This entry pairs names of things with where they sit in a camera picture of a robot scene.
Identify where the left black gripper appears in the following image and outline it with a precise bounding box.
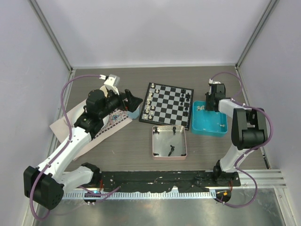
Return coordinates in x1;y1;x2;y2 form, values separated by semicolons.
98;87;142;119

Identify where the blue plastic tray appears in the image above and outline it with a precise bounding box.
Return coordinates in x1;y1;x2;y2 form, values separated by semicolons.
191;101;228;137

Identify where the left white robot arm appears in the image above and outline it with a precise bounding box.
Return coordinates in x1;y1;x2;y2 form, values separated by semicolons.
24;89;143;210

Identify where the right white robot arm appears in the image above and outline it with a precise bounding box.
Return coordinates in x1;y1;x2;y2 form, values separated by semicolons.
205;82;272;186

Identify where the black white chess board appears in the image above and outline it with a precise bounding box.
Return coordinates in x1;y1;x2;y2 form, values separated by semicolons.
139;82;194;130

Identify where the black chess piece in tin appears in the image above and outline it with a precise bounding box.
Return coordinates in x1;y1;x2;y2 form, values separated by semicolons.
168;145;175;157

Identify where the light blue mug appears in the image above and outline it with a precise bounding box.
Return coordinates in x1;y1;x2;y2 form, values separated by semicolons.
127;106;140;119

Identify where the patterned cloth placemat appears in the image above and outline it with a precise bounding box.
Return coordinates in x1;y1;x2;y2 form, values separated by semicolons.
49;101;132;160

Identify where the yellow mug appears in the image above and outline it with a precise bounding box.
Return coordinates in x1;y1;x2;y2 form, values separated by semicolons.
100;85;108;95

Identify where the pink metal tin tray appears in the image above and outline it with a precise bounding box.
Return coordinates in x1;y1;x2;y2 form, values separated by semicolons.
152;125;187;160

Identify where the white paper plate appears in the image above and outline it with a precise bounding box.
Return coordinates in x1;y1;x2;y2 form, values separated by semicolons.
72;105;86;124

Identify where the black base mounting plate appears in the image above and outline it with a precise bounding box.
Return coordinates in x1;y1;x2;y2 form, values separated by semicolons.
100;170;241;193

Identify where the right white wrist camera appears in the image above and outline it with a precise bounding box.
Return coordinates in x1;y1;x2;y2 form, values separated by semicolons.
208;79;221;87

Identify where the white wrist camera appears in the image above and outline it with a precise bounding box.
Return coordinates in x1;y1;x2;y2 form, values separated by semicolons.
208;79;221;87
104;74;120;95

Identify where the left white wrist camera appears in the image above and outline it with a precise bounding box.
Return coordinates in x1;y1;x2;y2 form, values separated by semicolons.
104;74;120;95

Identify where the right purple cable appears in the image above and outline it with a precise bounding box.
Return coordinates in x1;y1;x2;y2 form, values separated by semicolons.
210;72;273;209

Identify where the purple cable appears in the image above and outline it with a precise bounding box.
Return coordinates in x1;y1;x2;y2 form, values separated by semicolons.
30;74;122;221
210;72;273;209

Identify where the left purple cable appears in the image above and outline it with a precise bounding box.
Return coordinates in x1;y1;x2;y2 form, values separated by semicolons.
30;74;122;221

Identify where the slotted cable duct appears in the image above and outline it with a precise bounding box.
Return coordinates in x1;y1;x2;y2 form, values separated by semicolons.
63;189;216;201

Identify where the aluminium frame rail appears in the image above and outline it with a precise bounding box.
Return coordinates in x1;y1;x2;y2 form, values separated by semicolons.
28;0;72;72

